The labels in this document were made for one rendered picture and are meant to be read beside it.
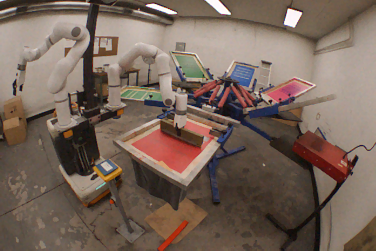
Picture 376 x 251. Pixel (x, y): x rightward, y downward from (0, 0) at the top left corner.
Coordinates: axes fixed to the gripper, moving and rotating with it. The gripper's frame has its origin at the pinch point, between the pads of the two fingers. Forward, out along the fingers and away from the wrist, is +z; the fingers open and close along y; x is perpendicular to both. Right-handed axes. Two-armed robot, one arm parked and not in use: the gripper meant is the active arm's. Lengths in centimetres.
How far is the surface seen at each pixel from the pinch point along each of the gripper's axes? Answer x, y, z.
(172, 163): 11.3, 26.0, 6.1
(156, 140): -11.7, 13.0, 4.5
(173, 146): 1.6, 11.3, 5.5
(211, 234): 48, 12, 105
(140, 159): -2.2, 38.8, 1.2
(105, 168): -11, 58, 2
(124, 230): -24, 62, 98
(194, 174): 27.4, 29.4, 3.6
